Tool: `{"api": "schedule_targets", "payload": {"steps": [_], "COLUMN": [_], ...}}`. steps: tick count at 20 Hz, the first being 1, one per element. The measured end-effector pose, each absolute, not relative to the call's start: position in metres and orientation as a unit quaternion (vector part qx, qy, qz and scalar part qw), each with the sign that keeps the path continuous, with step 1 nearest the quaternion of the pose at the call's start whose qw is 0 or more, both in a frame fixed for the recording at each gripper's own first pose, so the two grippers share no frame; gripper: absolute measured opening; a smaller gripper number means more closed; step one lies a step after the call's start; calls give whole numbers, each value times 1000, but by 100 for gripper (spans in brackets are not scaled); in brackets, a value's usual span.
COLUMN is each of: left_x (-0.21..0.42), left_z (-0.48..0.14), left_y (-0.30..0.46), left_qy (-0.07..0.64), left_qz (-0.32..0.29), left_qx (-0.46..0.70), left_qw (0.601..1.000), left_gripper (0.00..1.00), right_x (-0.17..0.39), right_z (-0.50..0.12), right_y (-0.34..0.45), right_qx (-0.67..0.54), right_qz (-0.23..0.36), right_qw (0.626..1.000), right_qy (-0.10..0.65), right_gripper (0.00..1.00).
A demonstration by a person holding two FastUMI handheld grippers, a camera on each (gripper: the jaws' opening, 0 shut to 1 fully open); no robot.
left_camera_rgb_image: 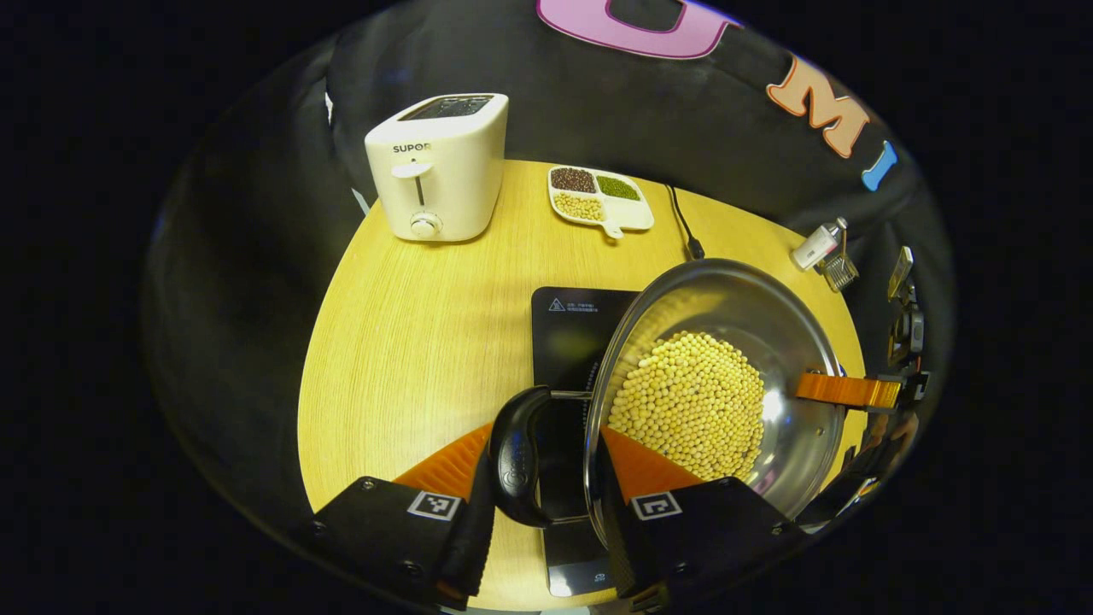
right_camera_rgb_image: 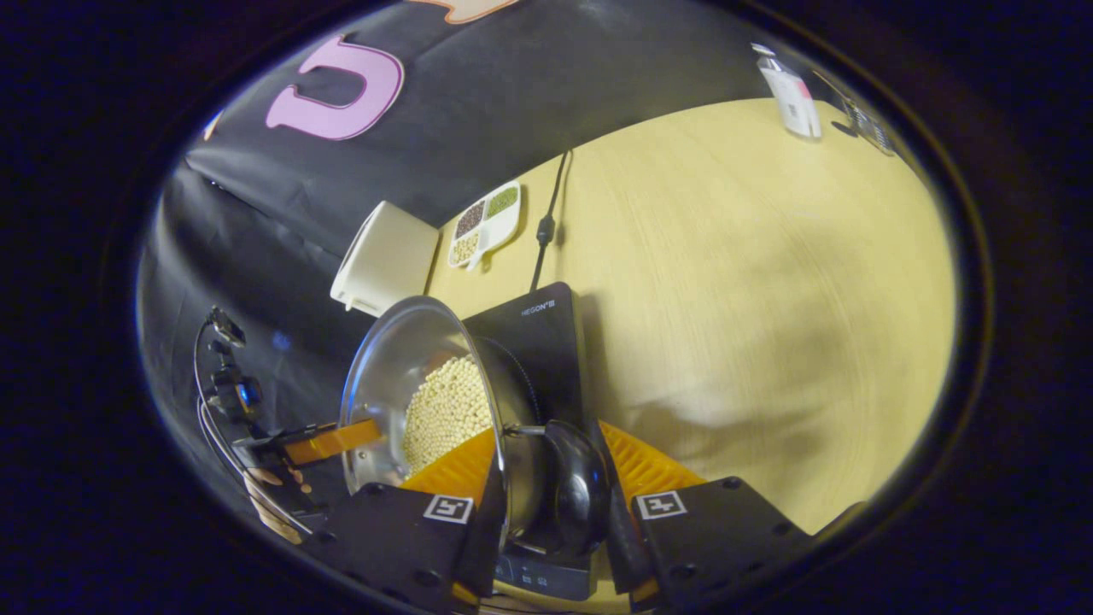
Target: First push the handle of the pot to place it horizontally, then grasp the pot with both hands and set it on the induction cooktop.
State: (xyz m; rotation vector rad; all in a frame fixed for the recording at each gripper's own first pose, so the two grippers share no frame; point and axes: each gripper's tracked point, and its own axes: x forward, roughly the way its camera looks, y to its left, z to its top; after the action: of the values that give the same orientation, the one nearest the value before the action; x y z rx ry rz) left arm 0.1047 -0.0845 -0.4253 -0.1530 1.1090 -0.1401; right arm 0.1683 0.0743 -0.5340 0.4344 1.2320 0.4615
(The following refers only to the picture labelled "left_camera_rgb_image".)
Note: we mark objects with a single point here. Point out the white toaster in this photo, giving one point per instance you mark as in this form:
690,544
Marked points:
452,179

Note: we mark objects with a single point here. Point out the pile of soybeans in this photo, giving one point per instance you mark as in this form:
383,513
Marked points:
683,401

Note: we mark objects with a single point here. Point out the black induction cooktop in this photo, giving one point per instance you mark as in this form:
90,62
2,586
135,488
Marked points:
564,342

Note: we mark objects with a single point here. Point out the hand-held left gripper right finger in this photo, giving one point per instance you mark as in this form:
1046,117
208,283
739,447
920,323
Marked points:
619,547

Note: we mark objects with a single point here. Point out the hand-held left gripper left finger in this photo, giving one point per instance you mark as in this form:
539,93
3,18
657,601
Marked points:
470,547

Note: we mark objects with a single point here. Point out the clear bottle with pink label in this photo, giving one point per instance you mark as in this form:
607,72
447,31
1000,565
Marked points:
815,246

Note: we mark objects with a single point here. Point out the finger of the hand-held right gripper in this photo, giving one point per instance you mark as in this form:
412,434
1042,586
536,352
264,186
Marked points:
845,390

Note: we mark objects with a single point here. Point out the white divided bean dish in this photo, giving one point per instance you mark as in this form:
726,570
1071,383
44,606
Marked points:
628,213

